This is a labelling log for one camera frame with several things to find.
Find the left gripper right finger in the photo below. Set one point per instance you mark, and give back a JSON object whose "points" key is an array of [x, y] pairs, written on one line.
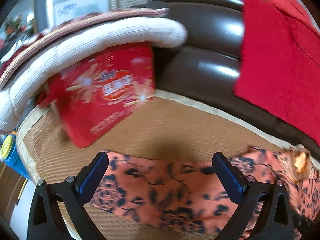
{"points": [[275, 218]]}

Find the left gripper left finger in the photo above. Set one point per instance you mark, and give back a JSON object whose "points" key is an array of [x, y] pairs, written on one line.
{"points": [[45, 218]]}

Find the orange floral small garment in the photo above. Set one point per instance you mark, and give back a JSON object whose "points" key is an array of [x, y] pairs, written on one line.
{"points": [[188, 197]]}

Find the blue yellow toy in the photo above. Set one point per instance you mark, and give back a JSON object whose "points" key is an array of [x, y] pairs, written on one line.
{"points": [[9, 154]]}

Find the red gift bag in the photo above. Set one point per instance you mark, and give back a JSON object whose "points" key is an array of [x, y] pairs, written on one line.
{"points": [[93, 95]]}

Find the woven tan bed mat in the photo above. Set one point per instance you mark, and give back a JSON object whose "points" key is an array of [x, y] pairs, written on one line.
{"points": [[169, 127]]}

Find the red cloth on headboard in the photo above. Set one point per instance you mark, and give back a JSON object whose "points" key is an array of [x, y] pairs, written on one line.
{"points": [[280, 63]]}

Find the white folded quilt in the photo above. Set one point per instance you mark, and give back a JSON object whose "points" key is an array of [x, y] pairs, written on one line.
{"points": [[27, 73]]}

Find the white air conditioner unit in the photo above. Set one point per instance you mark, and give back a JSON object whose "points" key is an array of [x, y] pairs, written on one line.
{"points": [[50, 13]]}

